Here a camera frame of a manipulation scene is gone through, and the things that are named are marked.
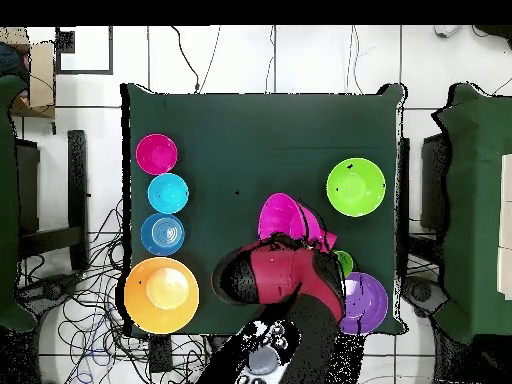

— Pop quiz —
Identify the dark green cup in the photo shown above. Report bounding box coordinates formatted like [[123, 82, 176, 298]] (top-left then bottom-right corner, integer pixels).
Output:
[[334, 250, 356, 279]]

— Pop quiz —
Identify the dark green table cloth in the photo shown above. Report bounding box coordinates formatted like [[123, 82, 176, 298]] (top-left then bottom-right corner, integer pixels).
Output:
[[431, 82, 512, 345], [120, 82, 407, 337], [0, 74, 38, 333]]

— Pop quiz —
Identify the translucent blue bowl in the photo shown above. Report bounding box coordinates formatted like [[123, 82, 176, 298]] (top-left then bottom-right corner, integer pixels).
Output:
[[139, 212, 186, 256]]

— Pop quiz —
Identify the dark grey pedestal leg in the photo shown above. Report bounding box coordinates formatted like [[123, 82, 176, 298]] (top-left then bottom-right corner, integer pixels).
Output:
[[401, 275, 449, 319], [15, 270, 87, 309]]

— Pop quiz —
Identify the red bowl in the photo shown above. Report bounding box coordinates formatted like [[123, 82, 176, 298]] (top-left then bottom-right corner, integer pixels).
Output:
[[135, 133, 179, 176]]

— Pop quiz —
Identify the cardboard box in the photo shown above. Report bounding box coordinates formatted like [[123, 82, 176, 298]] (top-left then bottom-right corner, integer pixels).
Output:
[[9, 41, 56, 119]]

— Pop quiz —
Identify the purple bowl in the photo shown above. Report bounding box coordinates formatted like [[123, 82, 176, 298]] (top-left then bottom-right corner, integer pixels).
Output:
[[339, 271, 389, 336]]

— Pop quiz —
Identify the tangle of black cables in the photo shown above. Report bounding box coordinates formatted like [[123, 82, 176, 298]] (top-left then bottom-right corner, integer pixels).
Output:
[[15, 197, 213, 384]]

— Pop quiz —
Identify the pink bowl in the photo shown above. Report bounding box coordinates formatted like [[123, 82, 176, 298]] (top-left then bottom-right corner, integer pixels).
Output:
[[257, 192, 327, 251]]

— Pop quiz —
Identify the turquoise bowl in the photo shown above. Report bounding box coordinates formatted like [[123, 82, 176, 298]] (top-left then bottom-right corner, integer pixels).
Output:
[[146, 172, 190, 215]]

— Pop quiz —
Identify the black cable with plug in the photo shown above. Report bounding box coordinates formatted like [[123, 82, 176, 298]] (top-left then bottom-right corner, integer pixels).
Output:
[[171, 25, 201, 95]]

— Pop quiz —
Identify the orange bowl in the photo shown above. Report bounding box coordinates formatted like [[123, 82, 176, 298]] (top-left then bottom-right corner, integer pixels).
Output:
[[123, 256, 200, 335]]

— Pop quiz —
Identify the black stand frame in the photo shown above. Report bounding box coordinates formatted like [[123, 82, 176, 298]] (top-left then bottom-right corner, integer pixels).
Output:
[[15, 129, 90, 273], [419, 133, 451, 233]]

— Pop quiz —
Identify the green bowl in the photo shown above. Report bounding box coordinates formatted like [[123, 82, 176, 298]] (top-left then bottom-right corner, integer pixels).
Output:
[[325, 157, 388, 218]]

